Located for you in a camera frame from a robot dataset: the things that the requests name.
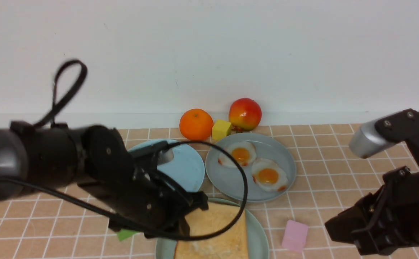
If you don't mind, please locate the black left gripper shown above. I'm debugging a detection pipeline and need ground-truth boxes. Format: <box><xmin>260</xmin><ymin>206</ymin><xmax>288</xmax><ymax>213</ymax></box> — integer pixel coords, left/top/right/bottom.
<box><xmin>78</xmin><ymin>140</ymin><xmax>208</xmax><ymax>240</ymax></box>

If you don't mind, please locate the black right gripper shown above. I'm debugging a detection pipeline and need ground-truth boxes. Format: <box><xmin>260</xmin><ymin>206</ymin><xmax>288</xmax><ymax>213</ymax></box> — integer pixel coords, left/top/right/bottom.
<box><xmin>325</xmin><ymin>166</ymin><xmax>419</xmax><ymax>256</ymax></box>

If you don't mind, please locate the toast slice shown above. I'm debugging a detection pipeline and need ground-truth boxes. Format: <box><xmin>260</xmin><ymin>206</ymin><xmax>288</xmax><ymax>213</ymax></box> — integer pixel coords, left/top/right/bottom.
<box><xmin>174</xmin><ymin>201</ymin><xmax>249</xmax><ymax>259</ymax></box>

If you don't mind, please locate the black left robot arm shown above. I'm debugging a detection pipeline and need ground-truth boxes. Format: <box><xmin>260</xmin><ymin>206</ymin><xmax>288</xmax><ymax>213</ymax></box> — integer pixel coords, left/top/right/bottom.
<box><xmin>0</xmin><ymin>122</ymin><xmax>208</xmax><ymax>240</ymax></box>

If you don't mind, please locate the green cube block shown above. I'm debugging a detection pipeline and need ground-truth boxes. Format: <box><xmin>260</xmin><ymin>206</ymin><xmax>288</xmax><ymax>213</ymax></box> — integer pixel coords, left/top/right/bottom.
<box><xmin>116</xmin><ymin>229</ymin><xmax>139</xmax><ymax>242</ymax></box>

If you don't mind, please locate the blue bread plate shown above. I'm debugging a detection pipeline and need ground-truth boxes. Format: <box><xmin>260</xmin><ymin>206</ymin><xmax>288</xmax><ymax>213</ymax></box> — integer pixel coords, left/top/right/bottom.
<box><xmin>127</xmin><ymin>139</ymin><xmax>206</xmax><ymax>193</ymax></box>

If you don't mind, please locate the orange checkered tablecloth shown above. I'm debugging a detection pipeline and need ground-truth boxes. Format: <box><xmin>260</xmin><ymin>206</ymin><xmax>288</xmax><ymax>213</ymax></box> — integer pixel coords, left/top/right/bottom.
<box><xmin>0</xmin><ymin>121</ymin><xmax>419</xmax><ymax>259</ymax></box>

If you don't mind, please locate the grey egg plate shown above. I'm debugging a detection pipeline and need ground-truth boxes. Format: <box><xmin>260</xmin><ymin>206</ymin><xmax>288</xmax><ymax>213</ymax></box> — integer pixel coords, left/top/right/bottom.
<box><xmin>205</xmin><ymin>133</ymin><xmax>297</xmax><ymax>202</ymax></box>

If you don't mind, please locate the orange fruit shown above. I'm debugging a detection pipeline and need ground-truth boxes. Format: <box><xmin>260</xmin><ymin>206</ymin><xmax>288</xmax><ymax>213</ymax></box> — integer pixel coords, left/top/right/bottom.
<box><xmin>179</xmin><ymin>109</ymin><xmax>214</xmax><ymax>141</ymax></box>

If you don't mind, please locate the yellow cube block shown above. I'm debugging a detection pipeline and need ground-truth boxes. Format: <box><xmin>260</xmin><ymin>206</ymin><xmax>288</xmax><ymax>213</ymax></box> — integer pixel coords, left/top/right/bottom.
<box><xmin>212</xmin><ymin>119</ymin><xmax>232</xmax><ymax>141</ymax></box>

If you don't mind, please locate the pink cube block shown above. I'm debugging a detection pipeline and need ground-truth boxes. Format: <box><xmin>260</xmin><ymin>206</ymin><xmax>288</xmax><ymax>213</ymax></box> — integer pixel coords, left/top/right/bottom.
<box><xmin>281</xmin><ymin>220</ymin><xmax>309</xmax><ymax>253</ymax></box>

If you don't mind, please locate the mint green empty plate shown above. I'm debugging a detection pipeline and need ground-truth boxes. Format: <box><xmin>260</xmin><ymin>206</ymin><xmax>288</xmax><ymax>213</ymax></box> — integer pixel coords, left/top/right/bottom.
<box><xmin>155</xmin><ymin>198</ymin><xmax>269</xmax><ymax>259</ymax></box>

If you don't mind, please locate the front fried egg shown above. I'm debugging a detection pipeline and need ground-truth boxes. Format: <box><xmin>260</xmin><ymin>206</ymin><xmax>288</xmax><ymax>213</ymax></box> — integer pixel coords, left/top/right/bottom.
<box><xmin>251</xmin><ymin>158</ymin><xmax>289</xmax><ymax>192</ymax></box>

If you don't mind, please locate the red yellow apple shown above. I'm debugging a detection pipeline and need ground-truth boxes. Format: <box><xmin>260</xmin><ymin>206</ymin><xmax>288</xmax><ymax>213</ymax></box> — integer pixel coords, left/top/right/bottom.
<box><xmin>228</xmin><ymin>98</ymin><xmax>262</xmax><ymax>132</ymax></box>

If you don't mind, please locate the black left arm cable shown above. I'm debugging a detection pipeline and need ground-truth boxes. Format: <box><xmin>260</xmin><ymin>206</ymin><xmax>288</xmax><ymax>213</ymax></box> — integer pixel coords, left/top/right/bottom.
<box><xmin>0</xmin><ymin>59</ymin><xmax>249</xmax><ymax>241</ymax></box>

